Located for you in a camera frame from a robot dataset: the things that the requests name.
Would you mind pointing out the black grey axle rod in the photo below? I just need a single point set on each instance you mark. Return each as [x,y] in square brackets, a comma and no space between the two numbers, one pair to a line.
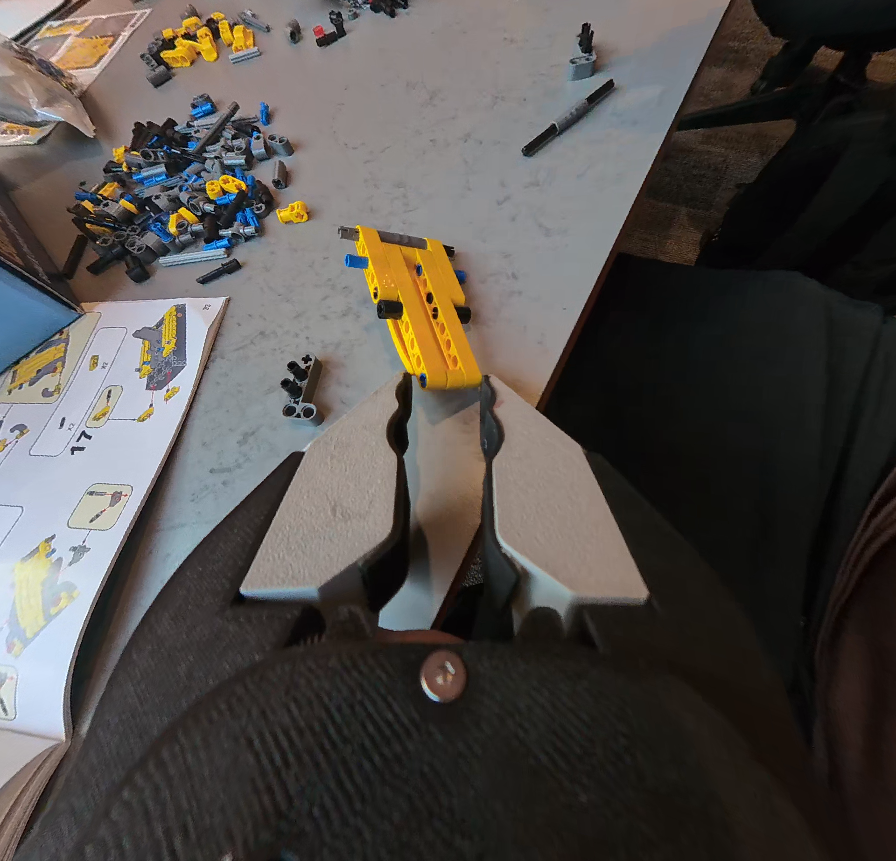
[570,116]

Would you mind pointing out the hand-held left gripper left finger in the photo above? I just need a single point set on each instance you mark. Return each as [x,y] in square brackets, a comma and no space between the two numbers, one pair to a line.
[329,518]

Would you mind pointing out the yellow beam assembly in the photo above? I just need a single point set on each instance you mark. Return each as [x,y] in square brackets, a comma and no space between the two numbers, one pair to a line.
[420,301]

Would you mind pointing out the light grey ribbed axle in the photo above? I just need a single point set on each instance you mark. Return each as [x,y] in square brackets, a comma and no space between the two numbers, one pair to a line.
[194,256]

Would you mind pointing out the dark grey round bush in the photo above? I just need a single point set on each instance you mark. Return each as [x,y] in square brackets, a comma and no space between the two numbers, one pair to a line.
[294,32]

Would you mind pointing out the dark grey angled beam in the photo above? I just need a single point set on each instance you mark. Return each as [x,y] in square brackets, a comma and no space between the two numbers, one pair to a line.
[308,413]

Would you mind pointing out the light grey angled beam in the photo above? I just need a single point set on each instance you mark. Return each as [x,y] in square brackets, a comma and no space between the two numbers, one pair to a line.
[581,67]

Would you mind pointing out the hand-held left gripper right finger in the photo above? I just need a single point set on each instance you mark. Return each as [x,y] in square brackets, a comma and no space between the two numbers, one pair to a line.
[560,518]

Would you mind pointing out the black pin piece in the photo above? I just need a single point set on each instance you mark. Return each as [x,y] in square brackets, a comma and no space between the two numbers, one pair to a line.
[218,271]

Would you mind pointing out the black mesh chair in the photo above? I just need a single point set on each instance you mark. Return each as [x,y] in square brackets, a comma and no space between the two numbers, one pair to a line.
[826,0]

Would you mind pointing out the yellow connector piece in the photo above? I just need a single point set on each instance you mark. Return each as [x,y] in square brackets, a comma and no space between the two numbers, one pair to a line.
[292,212]

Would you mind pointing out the building instruction booklet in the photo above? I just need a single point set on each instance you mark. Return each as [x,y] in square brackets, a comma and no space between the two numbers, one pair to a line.
[91,455]

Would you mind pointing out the grey desk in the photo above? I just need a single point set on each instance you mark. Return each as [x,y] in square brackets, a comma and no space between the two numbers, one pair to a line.
[434,126]

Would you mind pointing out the pile of mixed building pieces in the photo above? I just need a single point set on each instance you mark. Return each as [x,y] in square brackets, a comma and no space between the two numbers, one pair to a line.
[182,189]

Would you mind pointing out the crumpled clear plastic bag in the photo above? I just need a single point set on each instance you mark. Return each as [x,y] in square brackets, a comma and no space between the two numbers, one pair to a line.
[42,84]

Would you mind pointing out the small yellow picture leaflet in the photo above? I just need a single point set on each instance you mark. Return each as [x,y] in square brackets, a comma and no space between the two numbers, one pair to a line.
[77,49]

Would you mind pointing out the black elbow connector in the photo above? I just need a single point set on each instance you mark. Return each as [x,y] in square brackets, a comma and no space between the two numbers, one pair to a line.
[340,25]

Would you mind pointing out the cluster of yellow black parts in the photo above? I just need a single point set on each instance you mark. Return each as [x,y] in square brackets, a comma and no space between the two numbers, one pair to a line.
[189,42]

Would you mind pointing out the blue kit box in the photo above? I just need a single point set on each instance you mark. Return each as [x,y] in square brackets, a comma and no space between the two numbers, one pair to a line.
[35,315]

